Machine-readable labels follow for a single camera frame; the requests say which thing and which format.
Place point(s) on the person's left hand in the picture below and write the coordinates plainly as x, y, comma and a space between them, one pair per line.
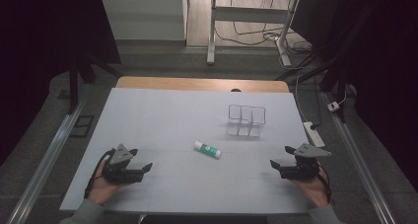
102, 188

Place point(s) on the white power strip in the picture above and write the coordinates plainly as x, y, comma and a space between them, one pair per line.
313, 134

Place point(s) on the person's right hand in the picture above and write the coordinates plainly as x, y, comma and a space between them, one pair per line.
312, 191

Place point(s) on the small white adapter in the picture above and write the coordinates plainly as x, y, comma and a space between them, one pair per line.
333, 106

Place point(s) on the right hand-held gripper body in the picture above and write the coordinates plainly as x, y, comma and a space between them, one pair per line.
304, 166

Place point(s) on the aluminium rail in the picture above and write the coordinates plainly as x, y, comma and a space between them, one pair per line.
49, 155
358, 164

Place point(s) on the clear plastic organizer box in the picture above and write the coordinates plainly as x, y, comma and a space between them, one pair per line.
246, 120

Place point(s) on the black floor plate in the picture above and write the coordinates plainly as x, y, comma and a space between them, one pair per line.
82, 126

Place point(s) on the white desk frame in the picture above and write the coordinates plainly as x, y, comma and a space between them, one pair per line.
246, 14

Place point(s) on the black stand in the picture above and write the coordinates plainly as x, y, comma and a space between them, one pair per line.
74, 86
328, 72

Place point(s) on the white cabinet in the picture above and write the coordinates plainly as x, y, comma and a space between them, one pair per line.
143, 15

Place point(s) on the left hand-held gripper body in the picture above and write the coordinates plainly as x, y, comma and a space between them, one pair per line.
122, 171

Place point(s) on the small dark knob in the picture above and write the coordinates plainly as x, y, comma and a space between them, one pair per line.
236, 90

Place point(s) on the white and green glue stick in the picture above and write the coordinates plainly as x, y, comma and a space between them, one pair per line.
207, 149

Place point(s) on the white table cover sheet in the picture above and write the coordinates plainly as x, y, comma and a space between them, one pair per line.
184, 118

